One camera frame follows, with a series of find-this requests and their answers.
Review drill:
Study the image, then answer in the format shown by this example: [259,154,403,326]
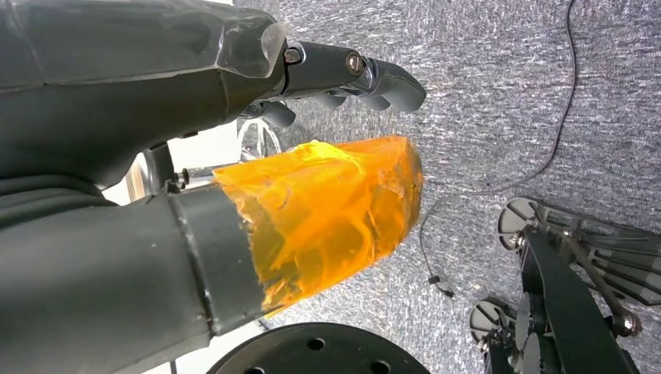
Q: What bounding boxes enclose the chrome spoked wheel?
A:
[236,117,284,162]

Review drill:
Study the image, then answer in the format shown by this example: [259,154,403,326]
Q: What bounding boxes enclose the black round base plate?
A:
[206,322,432,374]

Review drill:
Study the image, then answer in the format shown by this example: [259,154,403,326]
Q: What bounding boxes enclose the thin black floor cable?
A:
[418,0,578,299]

